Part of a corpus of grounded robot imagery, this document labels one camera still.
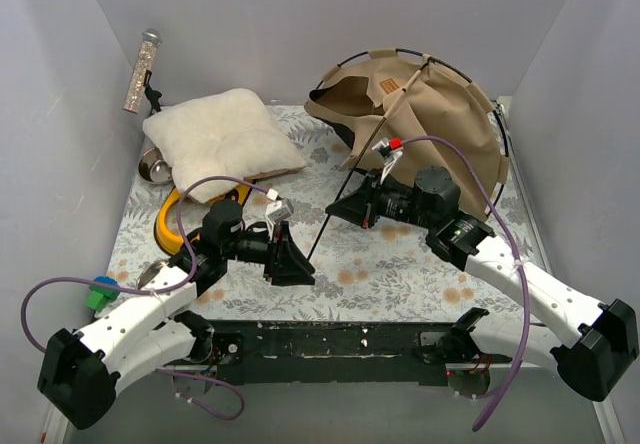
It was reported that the beige pet tent fabric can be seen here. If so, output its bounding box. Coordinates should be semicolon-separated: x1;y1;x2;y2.
305;48;511;221

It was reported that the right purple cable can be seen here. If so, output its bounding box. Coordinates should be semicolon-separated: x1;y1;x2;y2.
402;136;531;433

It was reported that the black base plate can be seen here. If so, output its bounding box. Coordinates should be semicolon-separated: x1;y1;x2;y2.
164;319;506;388

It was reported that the glitter microphone toy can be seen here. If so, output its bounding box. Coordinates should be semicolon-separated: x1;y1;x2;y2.
123;28;162;114

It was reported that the steel bowl at back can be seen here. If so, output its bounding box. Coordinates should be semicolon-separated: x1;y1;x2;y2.
138;147;173;185

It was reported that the floral table mat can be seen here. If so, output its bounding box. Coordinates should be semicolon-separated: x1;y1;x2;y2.
106;106;546;322

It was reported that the white fluffy cushion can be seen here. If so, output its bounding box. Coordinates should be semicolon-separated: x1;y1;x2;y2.
143;88;306;192

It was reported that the steel bowl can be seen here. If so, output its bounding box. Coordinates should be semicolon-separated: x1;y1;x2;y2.
138;147;173;185
136;259;169;290

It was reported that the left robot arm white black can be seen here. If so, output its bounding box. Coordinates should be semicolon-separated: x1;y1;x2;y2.
37;198;315;430

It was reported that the yellow pet bowl stand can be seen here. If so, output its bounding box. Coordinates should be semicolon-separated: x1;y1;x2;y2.
153;185;251;255

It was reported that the green blue toy block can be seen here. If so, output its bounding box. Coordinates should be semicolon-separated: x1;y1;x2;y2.
85;276;119;312

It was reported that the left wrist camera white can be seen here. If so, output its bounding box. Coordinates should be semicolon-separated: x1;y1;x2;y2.
265;189;294;226

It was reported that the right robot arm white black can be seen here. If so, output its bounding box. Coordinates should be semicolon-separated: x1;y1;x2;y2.
326;166;639;402

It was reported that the steel bowl near front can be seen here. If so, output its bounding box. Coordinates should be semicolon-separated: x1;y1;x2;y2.
136;259;169;290

